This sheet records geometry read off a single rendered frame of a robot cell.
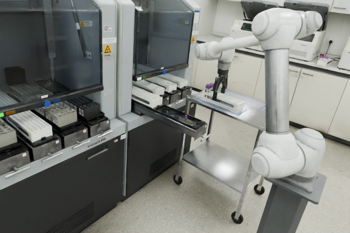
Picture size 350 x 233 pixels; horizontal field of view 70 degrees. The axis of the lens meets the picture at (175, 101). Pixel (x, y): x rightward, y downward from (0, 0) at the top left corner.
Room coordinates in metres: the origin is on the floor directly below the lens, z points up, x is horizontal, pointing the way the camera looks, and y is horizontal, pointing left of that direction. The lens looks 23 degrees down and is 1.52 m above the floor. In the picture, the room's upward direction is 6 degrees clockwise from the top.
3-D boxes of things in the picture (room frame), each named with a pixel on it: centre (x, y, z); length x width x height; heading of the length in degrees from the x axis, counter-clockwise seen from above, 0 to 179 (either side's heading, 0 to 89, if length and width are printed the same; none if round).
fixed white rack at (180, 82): (2.05, 0.06, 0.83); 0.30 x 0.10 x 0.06; 55
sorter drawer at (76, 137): (1.30, 0.75, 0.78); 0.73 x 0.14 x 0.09; 55
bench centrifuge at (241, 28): (3.87, -1.07, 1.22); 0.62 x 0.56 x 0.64; 143
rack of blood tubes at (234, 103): (1.68, -0.33, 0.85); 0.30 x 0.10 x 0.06; 53
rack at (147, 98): (1.61, 0.23, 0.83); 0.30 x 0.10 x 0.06; 55
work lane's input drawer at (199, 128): (1.51, 0.09, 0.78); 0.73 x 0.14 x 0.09; 55
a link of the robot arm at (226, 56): (1.69, -0.29, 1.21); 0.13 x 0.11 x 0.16; 119
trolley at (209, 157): (1.73, -0.46, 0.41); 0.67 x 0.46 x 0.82; 53
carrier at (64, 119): (1.16, 0.56, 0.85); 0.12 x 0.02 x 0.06; 146
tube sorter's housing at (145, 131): (2.06, 0.46, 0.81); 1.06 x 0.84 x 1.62; 55
